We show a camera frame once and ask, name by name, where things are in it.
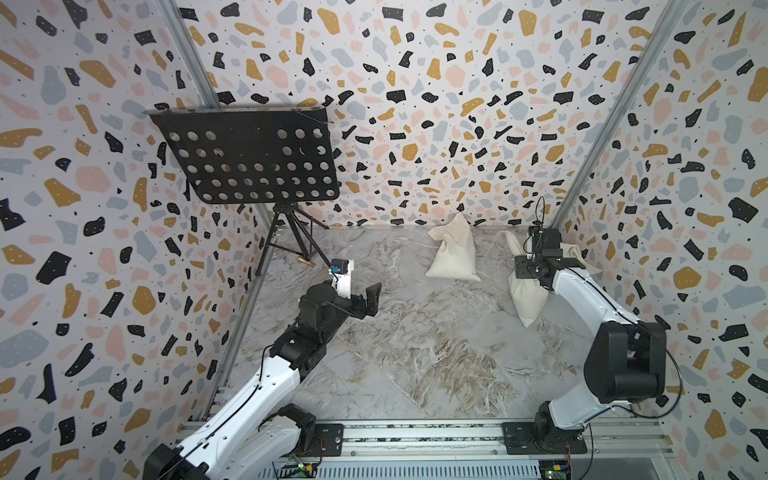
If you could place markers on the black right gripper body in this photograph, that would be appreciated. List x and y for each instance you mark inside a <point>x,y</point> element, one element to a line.
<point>524,267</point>

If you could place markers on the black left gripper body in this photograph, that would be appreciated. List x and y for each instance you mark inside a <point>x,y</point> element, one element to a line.
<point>354,308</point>

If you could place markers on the cream cloth bag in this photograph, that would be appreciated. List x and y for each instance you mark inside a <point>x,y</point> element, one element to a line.
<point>573,251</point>
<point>528,296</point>

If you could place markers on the cream drawstring soil bag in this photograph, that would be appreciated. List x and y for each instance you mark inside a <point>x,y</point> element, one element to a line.
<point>456,256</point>

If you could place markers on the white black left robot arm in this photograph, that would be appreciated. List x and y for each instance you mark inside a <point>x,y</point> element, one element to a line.
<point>258,384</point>

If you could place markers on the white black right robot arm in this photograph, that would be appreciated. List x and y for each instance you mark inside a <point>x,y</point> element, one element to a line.
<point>626,363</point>

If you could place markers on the black music stand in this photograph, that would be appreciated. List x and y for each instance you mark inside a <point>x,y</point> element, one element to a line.
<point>277,156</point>

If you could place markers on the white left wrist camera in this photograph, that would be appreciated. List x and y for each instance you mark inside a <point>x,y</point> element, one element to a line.
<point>341,273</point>

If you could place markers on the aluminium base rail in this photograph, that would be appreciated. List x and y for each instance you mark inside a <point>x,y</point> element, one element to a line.
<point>609,448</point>

